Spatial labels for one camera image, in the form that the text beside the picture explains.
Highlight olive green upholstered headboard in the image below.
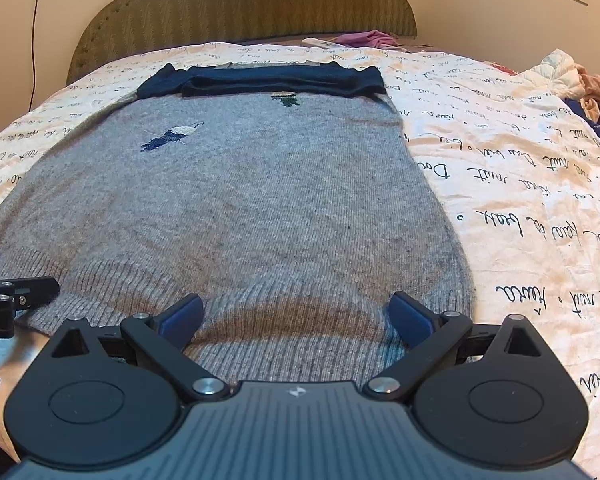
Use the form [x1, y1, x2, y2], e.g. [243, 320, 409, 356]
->
[67, 0, 418, 82]

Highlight white puffy jacket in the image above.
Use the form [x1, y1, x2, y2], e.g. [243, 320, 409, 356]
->
[517, 49, 585, 100]

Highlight white script-print bed quilt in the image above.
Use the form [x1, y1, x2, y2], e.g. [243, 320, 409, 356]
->
[0, 42, 600, 479]

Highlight black power cable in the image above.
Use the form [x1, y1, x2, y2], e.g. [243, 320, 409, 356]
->
[28, 0, 48, 114]

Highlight white remote control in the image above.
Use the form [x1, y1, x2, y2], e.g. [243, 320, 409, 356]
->
[301, 37, 339, 49]

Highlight purple garment by headboard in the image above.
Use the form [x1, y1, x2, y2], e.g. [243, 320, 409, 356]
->
[332, 29, 400, 50]

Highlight tan crumpled garment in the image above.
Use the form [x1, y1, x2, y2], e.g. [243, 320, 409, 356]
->
[578, 66, 600, 122]

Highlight grey sweater navy sleeves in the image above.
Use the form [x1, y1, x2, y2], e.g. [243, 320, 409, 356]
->
[0, 63, 474, 382]

